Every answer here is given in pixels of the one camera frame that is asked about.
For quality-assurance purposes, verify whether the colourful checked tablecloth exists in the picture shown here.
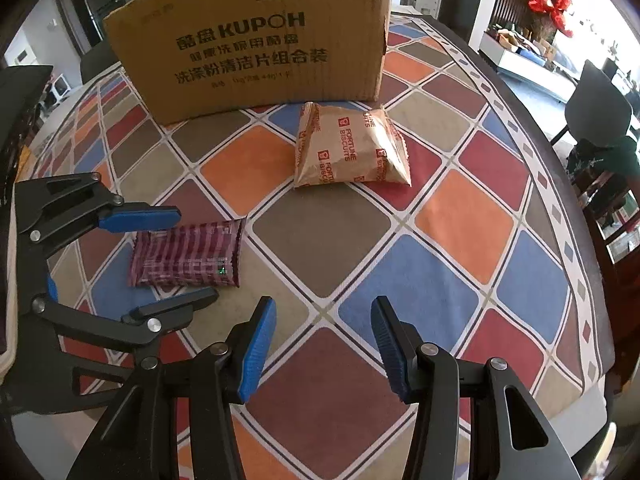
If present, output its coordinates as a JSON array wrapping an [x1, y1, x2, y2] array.
[[0, 10, 616, 480]]

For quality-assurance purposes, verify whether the wooden chair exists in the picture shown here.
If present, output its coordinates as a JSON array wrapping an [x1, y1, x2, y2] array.
[[575, 170, 640, 266]]

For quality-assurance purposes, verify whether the green cloth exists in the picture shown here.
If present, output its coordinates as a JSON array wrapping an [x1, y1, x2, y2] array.
[[566, 136, 640, 196]]

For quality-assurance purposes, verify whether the golden biscuit packet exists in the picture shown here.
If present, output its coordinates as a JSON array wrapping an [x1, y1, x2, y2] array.
[[292, 101, 412, 190]]

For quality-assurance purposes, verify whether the white storage shelf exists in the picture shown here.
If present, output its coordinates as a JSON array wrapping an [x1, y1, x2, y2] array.
[[42, 72, 71, 106]]

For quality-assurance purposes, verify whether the dark upholstered chair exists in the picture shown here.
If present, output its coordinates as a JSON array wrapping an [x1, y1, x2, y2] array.
[[552, 60, 635, 148]]

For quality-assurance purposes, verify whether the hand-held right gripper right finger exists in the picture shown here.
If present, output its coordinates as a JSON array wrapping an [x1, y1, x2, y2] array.
[[370, 296, 583, 480]]

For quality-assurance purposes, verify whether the red bow decoration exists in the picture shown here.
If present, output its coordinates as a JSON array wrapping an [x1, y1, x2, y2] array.
[[529, 0, 575, 38]]

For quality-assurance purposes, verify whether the maroon striped snack packet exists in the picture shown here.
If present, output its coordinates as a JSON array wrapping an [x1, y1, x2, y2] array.
[[128, 217, 248, 289]]

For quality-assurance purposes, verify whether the brown cardboard box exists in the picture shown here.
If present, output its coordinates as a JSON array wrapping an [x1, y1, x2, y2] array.
[[102, 0, 393, 127]]

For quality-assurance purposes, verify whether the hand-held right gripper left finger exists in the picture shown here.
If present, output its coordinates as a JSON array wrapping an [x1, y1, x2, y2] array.
[[65, 296, 278, 480]]

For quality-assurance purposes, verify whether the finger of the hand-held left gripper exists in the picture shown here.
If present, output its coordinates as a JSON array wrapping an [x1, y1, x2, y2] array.
[[15, 172, 182, 256], [30, 287, 219, 348]]

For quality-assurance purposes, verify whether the low white cabinet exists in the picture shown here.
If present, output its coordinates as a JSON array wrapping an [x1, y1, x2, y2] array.
[[480, 30, 581, 106]]

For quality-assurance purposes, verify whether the grey dining chair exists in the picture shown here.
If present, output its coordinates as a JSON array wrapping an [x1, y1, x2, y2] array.
[[80, 40, 121, 83]]

